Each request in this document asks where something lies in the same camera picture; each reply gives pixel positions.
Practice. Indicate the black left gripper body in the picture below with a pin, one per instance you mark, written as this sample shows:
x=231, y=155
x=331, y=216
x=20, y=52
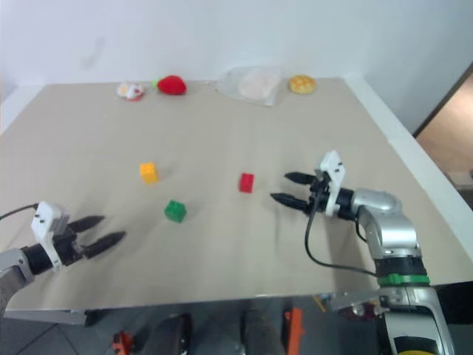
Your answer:
x=68, y=246

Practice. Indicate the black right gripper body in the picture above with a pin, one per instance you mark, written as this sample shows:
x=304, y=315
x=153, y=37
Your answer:
x=318, y=194

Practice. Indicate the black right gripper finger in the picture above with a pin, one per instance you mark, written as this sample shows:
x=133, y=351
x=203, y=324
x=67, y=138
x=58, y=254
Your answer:
x=292, y=201
x=300, y=178

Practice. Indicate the green toy brick block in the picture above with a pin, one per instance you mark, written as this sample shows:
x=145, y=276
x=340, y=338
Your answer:
x=175, y=212

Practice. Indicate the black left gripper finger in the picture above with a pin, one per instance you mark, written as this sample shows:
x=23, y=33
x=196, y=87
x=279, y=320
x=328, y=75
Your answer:
x=88, y=222
x=105, y=243

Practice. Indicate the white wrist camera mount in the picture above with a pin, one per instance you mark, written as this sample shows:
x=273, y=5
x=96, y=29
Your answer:
x=334, y=174
x=46, y=222

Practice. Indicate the clear plastic bag with bread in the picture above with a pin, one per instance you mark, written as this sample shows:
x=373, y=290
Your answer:
x=256, y=85

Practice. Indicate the yellow toy brick block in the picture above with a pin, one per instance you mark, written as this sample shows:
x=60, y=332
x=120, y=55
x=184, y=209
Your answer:
x=149, y=173

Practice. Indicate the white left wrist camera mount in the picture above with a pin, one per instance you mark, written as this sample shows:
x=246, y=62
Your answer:
x=46, y=222

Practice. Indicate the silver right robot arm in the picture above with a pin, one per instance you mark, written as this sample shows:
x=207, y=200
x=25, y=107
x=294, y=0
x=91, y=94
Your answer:
x=395, y=229

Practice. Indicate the orange clamp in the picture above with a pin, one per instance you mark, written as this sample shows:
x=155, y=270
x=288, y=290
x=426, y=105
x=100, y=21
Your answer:
x=294, y=327
x=122, y=341

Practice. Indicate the red strawberry toy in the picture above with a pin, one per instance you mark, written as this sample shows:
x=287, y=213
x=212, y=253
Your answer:
x=170, y=85

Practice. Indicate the red toy brick block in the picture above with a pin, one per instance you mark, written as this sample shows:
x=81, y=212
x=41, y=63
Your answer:
x=246, y=183

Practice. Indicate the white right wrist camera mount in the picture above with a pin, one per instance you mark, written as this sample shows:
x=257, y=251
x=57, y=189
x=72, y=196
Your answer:
x=334, y=174

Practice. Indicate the brown wooden door panel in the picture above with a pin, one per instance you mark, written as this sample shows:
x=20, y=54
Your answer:
x=454, y=118

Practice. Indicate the grey metal table bracket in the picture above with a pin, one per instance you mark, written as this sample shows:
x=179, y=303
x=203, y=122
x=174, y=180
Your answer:
x=351, y=299

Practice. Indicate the white and red small toy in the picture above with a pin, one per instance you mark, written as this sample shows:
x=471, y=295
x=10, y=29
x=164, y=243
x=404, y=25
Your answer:
x=130, y=91

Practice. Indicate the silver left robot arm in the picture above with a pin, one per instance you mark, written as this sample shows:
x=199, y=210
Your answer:
x=13, y=264

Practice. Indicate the golden bun toy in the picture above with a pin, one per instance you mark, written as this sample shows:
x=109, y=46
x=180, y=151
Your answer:
x=302, y=84

